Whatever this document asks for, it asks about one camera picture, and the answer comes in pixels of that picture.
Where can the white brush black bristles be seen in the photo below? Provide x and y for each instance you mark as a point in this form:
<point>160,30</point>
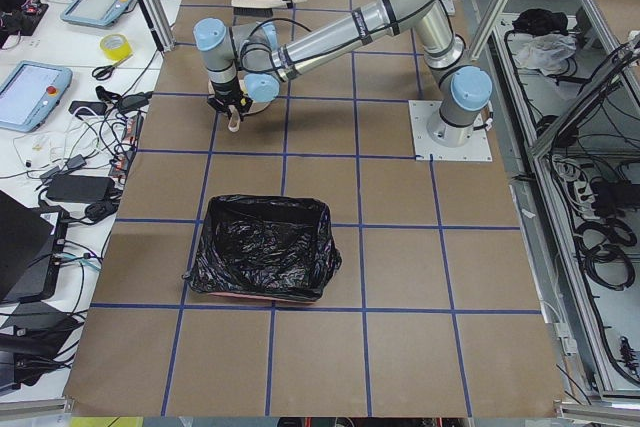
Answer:
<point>261,8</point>

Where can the blue teach pendant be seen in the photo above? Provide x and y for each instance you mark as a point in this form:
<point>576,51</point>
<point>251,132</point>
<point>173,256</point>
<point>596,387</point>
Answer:
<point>95,13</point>
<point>30,93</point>

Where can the bin with black bag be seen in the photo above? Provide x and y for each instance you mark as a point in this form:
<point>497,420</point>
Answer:
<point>271,247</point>

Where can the black power adapter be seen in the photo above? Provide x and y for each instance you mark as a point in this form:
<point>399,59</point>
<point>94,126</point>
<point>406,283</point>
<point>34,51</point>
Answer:
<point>79,188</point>

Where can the blue teach pendant near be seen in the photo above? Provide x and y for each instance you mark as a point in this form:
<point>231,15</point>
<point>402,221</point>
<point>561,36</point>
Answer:
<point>30,93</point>

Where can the black laptop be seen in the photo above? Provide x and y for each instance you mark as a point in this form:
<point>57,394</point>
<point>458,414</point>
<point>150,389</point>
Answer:
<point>31,246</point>

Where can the yellow tape roll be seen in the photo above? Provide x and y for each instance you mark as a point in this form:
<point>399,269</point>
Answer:
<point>115,47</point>

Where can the black scissors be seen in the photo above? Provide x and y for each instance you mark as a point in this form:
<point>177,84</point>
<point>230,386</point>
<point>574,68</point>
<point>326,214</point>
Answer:
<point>105,72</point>

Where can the white and black cloth pile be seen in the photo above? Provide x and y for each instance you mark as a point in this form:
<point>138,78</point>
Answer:
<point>551,46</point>

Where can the blue teach pendant far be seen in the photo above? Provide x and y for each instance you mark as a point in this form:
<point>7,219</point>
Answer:
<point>95,13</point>

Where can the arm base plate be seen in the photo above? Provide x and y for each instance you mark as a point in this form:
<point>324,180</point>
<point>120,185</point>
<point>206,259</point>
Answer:
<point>435,140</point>

